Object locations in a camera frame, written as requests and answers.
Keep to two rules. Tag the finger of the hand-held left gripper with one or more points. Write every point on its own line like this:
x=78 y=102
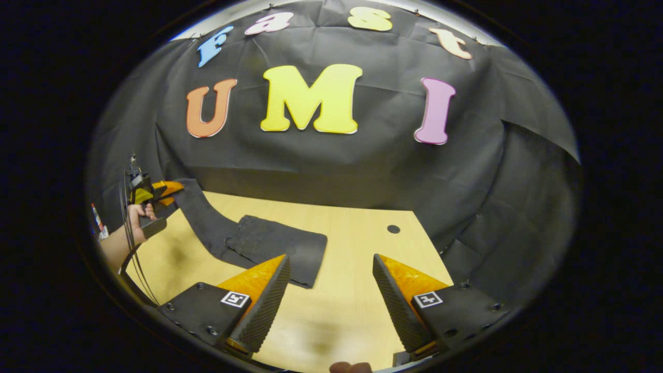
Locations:
x=166 y=200
x=168 y=186

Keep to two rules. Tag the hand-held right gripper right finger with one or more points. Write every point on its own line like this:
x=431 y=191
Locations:
x=399 y=311

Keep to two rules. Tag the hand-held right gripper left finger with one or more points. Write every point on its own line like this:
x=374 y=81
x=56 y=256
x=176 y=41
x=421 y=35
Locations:
x=264 y=311

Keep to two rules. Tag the dark grey jeans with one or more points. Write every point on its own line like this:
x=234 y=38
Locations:
x=269 y=243

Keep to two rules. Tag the small red white object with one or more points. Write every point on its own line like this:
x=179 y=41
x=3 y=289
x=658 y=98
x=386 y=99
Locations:
x=99 y=223

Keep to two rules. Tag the black backdrop cloth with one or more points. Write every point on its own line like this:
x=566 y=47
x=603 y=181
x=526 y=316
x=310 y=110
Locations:
x=373 y=171

